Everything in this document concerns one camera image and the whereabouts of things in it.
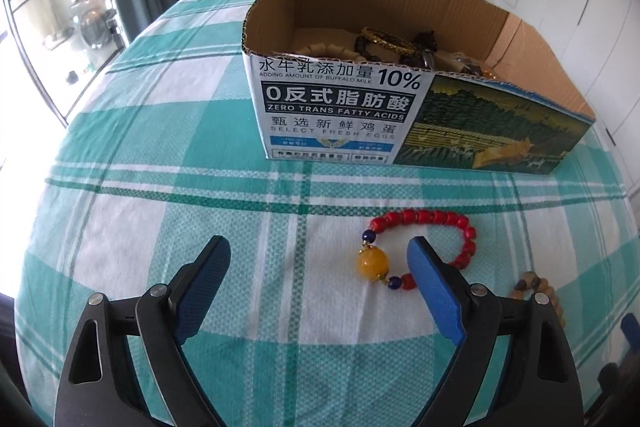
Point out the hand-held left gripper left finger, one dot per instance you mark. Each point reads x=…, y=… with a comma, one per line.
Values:
x=200, y=292

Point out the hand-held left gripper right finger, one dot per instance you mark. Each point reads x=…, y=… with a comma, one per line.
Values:
x=435, y=292

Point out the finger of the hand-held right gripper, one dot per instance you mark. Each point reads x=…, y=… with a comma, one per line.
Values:
x=631, y=332

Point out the printed cardboard box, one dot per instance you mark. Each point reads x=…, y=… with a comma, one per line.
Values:
x=325, y=117

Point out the black watch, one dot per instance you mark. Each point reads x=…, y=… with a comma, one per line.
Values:
x=426, y=52

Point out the gold bangle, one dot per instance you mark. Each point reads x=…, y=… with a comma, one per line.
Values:
x=385, y=41

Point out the teal plaid bedsheet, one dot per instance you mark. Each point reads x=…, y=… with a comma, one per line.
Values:
x=150, y=132

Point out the washing machine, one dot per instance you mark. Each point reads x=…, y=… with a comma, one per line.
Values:
x=92, y=29

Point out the glass sliding door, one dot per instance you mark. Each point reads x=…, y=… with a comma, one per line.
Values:
x=45, y=7

